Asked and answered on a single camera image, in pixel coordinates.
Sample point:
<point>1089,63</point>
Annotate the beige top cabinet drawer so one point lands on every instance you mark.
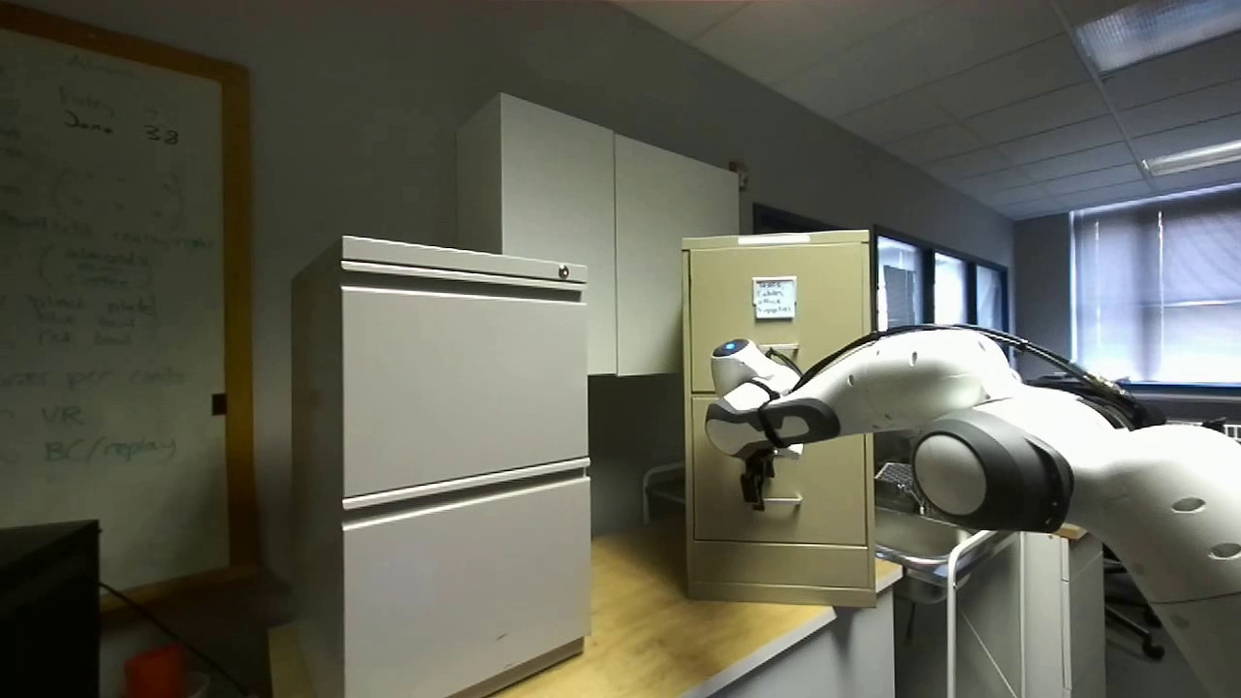
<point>791,292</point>

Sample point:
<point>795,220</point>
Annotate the wood-framed whiteboard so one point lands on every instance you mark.
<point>125,299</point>

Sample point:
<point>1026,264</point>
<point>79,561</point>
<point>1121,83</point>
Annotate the white wall cupboard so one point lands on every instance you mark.
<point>560,187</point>

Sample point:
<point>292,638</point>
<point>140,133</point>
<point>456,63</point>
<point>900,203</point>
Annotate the grey two-drawer pedestal cabinet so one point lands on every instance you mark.
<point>438,465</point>

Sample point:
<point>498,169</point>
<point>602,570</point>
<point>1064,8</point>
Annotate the black office chair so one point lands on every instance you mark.
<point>1131,611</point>

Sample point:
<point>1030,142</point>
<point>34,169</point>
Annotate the red object on floor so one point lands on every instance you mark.
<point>158,671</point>

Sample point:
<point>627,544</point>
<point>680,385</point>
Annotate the beige cabinet drawer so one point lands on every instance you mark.
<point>820,494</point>
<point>791,292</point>

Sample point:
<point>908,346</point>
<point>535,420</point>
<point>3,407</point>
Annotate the beige two-drawer file cabinet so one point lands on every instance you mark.
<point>780,570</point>

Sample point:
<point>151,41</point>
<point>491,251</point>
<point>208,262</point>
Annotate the beige bottom cabinet drawer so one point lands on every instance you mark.
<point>820,494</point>

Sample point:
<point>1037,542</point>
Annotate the white base cabinet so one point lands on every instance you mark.
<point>1021,620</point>

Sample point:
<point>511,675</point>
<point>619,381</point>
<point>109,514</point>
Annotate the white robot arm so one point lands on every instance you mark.
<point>1010,456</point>

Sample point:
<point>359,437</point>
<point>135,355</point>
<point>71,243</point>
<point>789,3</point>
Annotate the black box at left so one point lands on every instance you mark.
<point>49,611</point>

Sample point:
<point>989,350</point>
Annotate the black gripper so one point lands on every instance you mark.
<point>756,465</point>

